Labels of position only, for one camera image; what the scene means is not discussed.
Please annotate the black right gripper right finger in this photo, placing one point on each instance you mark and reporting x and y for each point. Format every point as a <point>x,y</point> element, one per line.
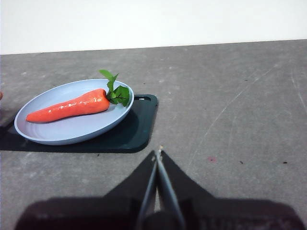
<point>216,213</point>

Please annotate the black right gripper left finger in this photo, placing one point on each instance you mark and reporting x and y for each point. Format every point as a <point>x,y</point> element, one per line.
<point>108,210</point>

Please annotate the light blue round plate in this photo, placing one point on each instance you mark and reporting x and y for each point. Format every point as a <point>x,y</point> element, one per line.
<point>72,131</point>

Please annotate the orange carrot with green leaves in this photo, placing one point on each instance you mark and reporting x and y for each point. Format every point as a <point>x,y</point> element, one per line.
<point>72,109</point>

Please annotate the dark green rectangular tray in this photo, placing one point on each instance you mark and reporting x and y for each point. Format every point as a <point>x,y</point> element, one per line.
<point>141,127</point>

